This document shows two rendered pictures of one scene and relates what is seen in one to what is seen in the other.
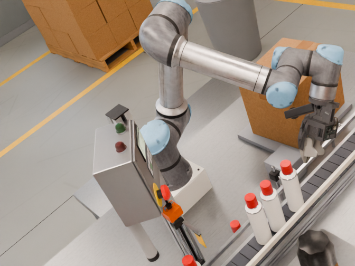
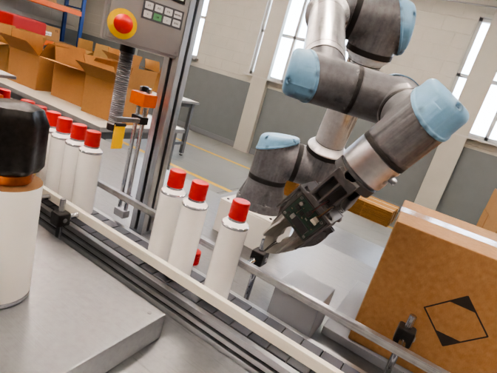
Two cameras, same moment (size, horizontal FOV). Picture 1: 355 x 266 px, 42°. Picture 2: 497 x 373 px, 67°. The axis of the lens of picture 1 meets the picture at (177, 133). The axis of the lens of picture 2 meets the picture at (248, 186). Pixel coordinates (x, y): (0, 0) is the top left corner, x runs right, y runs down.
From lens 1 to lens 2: 1.26 m
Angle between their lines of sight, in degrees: 51
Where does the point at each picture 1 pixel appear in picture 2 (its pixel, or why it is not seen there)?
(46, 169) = not seen: hidden behind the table
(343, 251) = (104, 328)
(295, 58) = (387, 77)
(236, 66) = (321, 26)
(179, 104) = (325, 143)
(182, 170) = (258, 194)
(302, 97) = (416, 260)
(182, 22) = (376, 12)
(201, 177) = (262, 224)
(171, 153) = (265, 164)
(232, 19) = not seen: outside the picture
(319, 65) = (395, 101)
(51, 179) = not seen: hidden behind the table
